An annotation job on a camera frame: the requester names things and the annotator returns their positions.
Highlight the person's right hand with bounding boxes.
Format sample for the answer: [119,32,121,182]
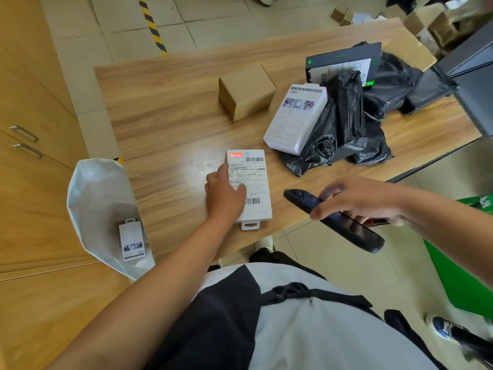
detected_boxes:
[310,175,409,228]

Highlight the person's left hand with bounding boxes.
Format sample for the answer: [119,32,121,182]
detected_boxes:
[204,163,247,224]

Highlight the black handheld scanner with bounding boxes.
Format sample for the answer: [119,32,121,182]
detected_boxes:
[283,188,386,254]

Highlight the white product box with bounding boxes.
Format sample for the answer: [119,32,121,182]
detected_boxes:
[118,218,147,262]
[263,83,328,157]
[226,149,273,231]

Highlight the pile of black poly bags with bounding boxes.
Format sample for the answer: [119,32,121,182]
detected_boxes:
[280,41,459,178]

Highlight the plain cardboard box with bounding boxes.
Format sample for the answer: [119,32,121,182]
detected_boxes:
[218,65,277,122]

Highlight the white woven sack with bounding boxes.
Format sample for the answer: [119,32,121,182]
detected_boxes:
[66,157,156,282]

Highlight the black box green marks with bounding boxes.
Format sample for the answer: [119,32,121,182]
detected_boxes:
[305,42,382,88]

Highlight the cardboard box red tape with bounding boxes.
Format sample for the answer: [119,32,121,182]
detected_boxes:
[383,28,438,72]

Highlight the person's left forearm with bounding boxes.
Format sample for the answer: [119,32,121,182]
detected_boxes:
[46,215,239,370]

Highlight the person's right forearm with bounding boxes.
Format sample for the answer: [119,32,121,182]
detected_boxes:
[400,187,493,289]

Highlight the person's black trousers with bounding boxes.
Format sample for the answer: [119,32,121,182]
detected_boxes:
[207,248,328,282]

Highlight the person's white black shirt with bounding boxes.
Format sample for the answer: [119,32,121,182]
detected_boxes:
[146,262,447,370]

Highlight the yellow wooden cabinet unit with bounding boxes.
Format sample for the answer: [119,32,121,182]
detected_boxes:
[0,0,131,370]

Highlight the long yellow black hazard tape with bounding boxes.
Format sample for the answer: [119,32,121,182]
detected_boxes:
[137,0,168,55]

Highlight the open cardboard carton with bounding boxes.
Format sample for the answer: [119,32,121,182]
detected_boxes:
[379,0,493,60]

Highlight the black chest strap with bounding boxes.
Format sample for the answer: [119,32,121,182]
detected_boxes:
[261,282,373,309]

